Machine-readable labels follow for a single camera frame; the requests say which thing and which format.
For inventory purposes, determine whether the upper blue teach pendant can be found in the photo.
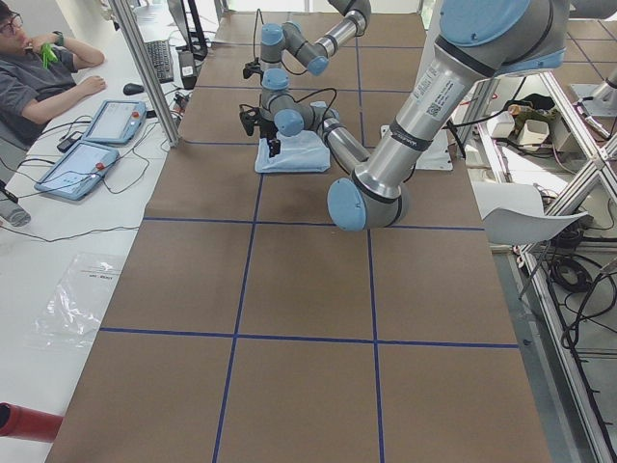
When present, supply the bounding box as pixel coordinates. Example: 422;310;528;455
82;99;147;146

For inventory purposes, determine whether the blue teach pendant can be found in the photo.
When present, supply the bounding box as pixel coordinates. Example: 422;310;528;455
34;141;120;201
82;99;147;146

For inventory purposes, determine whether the black computer mouse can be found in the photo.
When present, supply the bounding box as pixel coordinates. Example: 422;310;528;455
122;83;145;95

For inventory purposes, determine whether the light blue striped shirt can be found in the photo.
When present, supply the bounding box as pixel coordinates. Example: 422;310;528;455
255;109;330;174

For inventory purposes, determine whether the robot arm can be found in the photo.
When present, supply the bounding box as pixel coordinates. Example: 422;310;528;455
243;1;570;232
255;0;372;76

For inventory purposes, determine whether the red cylinder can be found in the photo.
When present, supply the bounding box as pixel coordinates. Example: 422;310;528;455
1;402;64;443

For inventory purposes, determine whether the seated person in grey shirt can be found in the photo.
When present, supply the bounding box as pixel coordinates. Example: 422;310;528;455
1;3;106;147

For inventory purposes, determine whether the aluminium frame post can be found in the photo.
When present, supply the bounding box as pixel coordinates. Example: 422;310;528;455
109;0;179;148

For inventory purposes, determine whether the green object in hand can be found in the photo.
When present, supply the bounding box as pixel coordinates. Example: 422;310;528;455
40;42;59;69

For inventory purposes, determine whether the black keyboard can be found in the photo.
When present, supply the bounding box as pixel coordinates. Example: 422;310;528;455
145;40;174;83

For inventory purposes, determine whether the lower blue teach pendant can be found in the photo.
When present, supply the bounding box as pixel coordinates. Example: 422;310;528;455
34;141;120;201

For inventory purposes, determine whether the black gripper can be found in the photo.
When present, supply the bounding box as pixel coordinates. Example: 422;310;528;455
260;123;281;157

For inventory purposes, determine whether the clear plastic bag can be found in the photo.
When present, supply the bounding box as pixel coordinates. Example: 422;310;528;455
25;252;126;352

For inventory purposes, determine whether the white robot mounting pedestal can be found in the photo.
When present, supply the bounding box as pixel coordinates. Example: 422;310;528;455
395;1;474;171

